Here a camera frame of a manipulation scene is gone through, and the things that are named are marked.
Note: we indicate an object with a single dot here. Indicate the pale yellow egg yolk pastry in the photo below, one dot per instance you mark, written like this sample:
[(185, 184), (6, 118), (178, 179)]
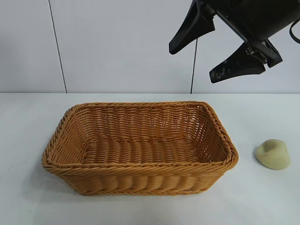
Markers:
[(274, 159)]

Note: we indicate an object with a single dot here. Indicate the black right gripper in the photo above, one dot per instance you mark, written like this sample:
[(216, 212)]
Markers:
[(253, 16)]

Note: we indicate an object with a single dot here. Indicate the brown woven wicker basket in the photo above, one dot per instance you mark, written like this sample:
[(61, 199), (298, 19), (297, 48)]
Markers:
[(140, 154)]

